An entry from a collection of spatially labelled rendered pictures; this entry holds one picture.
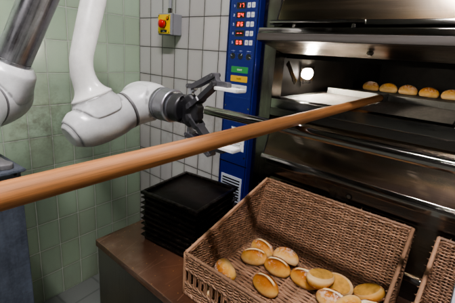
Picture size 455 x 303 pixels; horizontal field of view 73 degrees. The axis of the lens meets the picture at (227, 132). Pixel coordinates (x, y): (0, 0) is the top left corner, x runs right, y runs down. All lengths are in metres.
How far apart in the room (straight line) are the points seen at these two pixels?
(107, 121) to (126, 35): 1.10
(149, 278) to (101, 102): 0.66
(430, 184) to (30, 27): 1.28
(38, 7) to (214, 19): 0.71
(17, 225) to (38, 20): 0.59
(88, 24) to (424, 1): 0.92
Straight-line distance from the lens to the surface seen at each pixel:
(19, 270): 1.16
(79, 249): 2.04
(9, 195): 0.38
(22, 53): 1.13
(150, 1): 1.84
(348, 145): 0.77
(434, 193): 1.14
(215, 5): 1.49
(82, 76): 0.83
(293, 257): 1.24
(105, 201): 1.99
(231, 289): 0.97
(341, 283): 1.19
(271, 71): 1.28
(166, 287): 1.17
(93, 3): 0.88
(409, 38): 0.96
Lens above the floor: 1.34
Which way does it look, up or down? 14 degrees down
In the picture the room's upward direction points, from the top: 4 degrees clockwise
